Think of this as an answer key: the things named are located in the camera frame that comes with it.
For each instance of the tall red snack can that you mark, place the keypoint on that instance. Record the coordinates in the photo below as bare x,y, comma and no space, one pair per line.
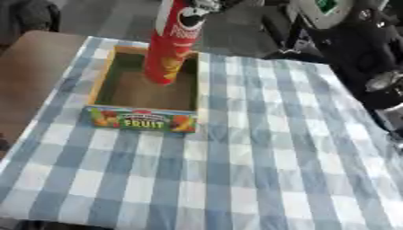
170,51

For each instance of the dark chair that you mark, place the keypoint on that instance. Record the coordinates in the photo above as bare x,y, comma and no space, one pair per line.
26,18

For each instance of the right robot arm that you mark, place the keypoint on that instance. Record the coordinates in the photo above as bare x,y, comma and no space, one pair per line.
362,45

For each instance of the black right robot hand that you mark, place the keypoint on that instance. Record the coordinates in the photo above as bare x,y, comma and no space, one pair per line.
205,4

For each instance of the cardboard box with fruit print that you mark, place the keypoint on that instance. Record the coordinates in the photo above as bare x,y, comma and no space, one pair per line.
141,121

